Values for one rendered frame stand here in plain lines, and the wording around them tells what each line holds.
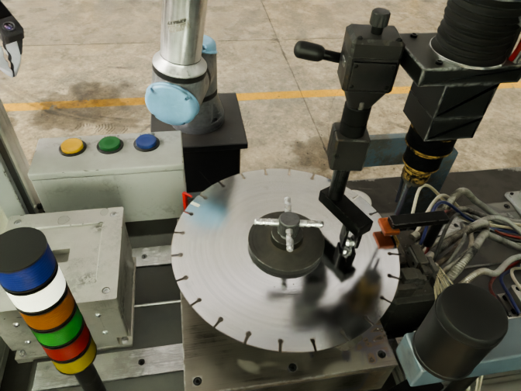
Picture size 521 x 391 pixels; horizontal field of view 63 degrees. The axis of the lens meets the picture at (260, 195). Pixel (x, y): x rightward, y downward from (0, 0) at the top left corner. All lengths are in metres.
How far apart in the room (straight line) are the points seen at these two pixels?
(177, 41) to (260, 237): 0.45
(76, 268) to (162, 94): 0.42
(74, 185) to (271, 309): 0.48
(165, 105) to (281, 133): 1.52
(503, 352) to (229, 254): 0.34
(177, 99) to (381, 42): 0.56
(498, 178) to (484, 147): 1.52
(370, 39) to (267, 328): 0.35
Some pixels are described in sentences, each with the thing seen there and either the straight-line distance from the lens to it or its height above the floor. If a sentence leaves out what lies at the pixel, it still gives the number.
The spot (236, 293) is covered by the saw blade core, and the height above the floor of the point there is 0.95.
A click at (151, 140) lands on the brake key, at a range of 0.88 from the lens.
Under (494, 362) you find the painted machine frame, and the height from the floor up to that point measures 1.04.
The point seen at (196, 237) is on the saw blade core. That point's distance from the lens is 0.64.
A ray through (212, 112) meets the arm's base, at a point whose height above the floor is 0.80.
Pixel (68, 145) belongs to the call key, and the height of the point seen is 0.91.
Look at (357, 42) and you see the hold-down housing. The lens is 0.47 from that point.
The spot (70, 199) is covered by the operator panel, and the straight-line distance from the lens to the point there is 0.91.
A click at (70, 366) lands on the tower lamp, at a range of 0.52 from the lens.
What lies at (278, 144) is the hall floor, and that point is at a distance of 2.35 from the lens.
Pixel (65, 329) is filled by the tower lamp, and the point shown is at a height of 1.05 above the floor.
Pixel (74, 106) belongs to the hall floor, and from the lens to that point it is 2.75.
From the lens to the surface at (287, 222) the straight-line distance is 0.59.
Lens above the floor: 1.44
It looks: 45 degrees down
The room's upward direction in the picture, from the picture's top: 4 degrees clockwise
